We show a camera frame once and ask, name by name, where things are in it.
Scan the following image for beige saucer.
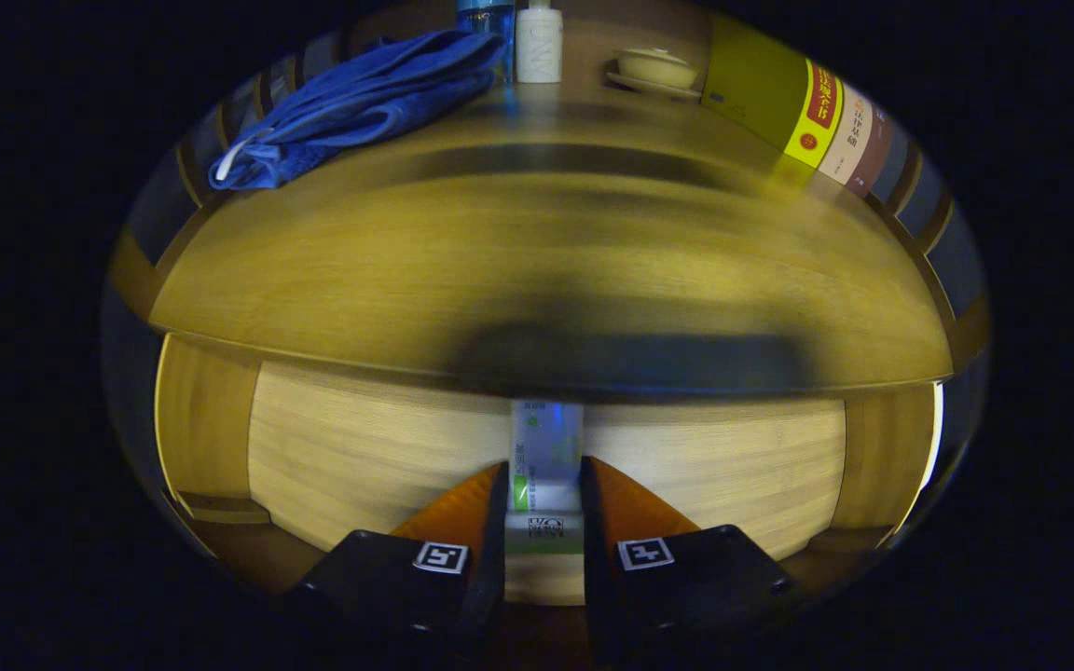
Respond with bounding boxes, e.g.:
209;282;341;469
605;72;704;102

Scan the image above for white pump bottle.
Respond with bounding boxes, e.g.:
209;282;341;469
515;0;564;85

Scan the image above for brown book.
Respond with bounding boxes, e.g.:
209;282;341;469
845;104;896;199

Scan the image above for teal blue bottle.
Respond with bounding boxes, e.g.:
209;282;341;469
456;0;516;40

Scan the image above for orange and white book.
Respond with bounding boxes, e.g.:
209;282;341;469
817;84;876;185

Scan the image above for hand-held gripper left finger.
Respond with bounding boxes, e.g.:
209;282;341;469
285;461;510;653

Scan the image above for wooden cabinet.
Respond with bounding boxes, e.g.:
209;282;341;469
101;0;993;616

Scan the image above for thick yellow book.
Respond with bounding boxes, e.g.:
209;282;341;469
700;11;844;171

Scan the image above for beige lidded teacup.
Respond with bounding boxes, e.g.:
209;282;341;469
616;48;698;89

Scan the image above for white tube with green label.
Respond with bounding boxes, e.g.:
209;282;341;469
505;401;586;556

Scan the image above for wooden countertop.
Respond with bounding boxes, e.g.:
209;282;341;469
147;84;956;402

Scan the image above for folded blue towel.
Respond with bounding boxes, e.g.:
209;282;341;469
209;30;507;191

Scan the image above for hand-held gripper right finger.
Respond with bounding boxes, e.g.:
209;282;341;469
580;457;804;653

